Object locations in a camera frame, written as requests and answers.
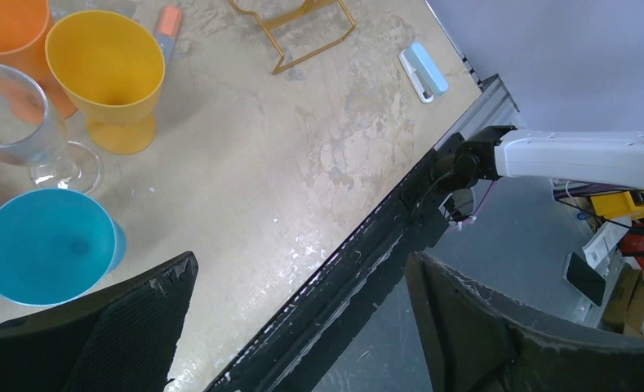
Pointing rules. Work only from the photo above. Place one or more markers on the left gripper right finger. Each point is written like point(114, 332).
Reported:
point(477, 339)

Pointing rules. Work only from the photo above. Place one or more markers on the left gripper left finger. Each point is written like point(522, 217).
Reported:
point(120, 338)

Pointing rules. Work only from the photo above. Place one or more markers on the blue wine glass front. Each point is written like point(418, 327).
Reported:
point(56, 245)

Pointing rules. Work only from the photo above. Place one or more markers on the clear wine glass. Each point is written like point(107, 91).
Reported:
point(34, 135)

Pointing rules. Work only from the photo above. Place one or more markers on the yellow wine glass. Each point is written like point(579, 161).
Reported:
point(112, 69)

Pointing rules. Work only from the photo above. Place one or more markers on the orange wine glass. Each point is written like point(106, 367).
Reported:
point(24, 26)

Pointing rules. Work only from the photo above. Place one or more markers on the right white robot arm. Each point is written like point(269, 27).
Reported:
point(597, 157)

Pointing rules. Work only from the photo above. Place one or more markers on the black smartphone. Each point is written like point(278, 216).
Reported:
point(584, 278)

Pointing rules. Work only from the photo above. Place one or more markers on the cardboard box under table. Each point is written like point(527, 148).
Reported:
point(624, 312)

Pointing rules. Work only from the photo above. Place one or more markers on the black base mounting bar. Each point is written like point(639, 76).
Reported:
point(406, 220)

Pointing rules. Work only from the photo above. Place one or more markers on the grey orange highlighter marker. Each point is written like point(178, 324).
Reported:
point(167, 30)

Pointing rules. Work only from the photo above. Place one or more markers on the gold wire glass rack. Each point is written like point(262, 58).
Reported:
point(293, 32)

